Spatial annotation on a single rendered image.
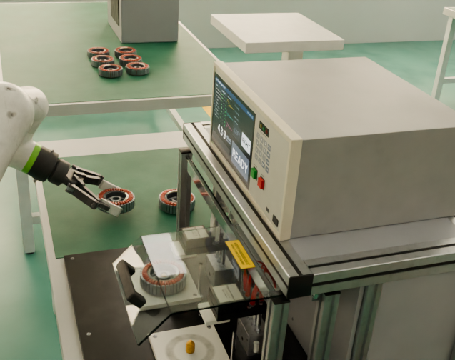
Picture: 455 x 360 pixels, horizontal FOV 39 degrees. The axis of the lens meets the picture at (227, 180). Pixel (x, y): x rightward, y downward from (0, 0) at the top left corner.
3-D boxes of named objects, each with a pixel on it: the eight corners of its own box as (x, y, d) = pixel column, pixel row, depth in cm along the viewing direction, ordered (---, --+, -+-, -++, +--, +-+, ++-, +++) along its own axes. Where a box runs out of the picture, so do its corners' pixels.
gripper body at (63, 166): (48, 172, 189) (76, 186, 192) (44, 186, 182) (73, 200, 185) (60, 152, 187) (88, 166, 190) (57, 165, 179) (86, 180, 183)
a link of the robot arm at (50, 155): (41, 151, 176) (44, 138, 184) (21, 183, 180) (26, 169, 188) (61, 161, 178) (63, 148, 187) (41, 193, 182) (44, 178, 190)
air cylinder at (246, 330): (247, 356, 140) (249, 337, 137) (236, 333, 146) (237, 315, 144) (268, 352, 141) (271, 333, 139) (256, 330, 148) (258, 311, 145)
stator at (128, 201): (96, 215, 187) (96, 204, 185) (97, 196, 196) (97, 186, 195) (134, 215, 188) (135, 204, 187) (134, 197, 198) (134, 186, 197)
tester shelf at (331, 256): (286, 299, 110) (289, 278, 108) (182, 138, 167) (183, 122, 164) (495, 264, 124) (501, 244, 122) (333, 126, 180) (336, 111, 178)
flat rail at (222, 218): (273, 315, 115) (275, 302, 114) (183, 163, 167) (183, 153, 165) (280, 314, 116) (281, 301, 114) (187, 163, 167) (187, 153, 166)
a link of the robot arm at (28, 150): (-20, 147, 183) (-26, 158, 173) (1, 109, 181) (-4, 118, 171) (26, 169, 188) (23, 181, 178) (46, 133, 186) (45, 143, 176)
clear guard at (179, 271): (137, 346, 107) (137, 318, 104) (112, 264, 127) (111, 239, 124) (313, 314, 117) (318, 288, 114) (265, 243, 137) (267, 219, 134)
